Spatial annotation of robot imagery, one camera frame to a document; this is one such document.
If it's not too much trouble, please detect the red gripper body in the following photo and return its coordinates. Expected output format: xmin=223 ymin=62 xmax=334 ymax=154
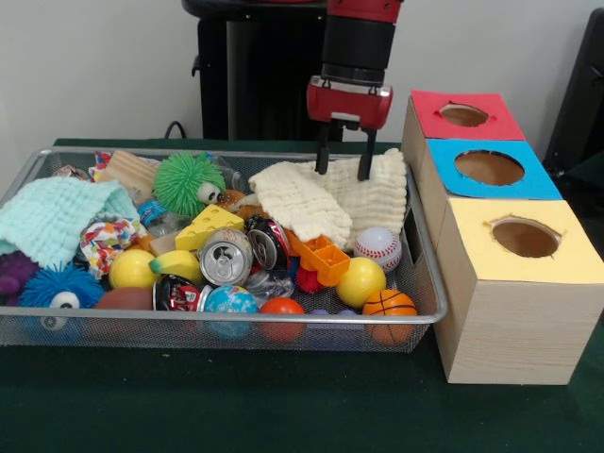
xmin=306 ymin=75 xmax=394 ymax=132

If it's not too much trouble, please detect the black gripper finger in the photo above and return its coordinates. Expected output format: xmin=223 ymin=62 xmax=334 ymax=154
xmin=357 ymin=127 xmax=378 ymax=182
xmin=314 ymin=123 xmax=334 ymax=176

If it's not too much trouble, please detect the cream cloth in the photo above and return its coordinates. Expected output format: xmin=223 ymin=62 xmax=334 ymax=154
xmin=248 ymin=147 xmax=408 ymax=251

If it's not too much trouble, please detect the long orange toy block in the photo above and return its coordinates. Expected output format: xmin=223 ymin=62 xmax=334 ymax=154
xmin=285 ymin=230 xmax=351 ymax=287

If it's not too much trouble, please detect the mint green cloth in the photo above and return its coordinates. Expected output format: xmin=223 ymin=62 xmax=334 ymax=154
xmin=0 ymin=177 xmax=141 ymax=268

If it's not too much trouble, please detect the wooden box with three holes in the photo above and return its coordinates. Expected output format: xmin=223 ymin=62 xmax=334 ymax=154
xmin=400 ymin=89 xmax=604 ymax=386

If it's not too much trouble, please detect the silver mesh bin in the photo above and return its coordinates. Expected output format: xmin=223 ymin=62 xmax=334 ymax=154
xmin=0 ymin=145 xmax=448 ymax=354

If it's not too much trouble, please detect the white toy baseball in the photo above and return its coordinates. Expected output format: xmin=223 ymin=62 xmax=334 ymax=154
xmin=353 ymin=226 xmax=403 ymax=274

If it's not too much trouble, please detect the yellow ball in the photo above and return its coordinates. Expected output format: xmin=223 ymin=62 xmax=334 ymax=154
xmin=335 ymin=257 xmax=387 ymax=309

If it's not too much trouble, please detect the yellow cheese wedge toy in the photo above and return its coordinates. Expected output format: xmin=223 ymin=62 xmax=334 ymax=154
xmin=175 ymin=203 xmax=245 ymax=251

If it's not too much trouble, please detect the silver drink can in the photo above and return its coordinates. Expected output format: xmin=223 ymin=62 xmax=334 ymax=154
xmin=198 ymin=228 xmax=255 ymax=288

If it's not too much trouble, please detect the green spiky ball with eyes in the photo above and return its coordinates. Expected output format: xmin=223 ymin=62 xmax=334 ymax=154
xmin=153 ymin=151 xmax=227 ymax=216

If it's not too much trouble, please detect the orange toy basketball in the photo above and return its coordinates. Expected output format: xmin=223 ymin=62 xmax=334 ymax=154
xmin=361 ymin=289 xmax=419 ymax=345

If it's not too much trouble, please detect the small orange ball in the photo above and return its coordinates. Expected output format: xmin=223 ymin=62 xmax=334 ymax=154
xmin=258 ymin=296 xmax=306 ymax=344

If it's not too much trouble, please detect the blue globe ball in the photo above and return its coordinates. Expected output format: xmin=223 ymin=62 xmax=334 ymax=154
xmin=203 ymin=285 xmax=260 ymax=339

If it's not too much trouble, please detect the black side stand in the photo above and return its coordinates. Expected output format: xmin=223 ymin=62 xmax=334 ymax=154
xmin=542 ymin=7 xmax=604 ymax=164

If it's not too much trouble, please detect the dark green side table cloth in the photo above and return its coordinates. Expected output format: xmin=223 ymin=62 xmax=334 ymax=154
xmin=563 ymin=153 xmax=604 ymax=190

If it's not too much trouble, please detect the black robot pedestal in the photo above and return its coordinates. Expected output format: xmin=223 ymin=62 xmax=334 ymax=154
xmin=181 ymin=0 xmax=381 ymax=143

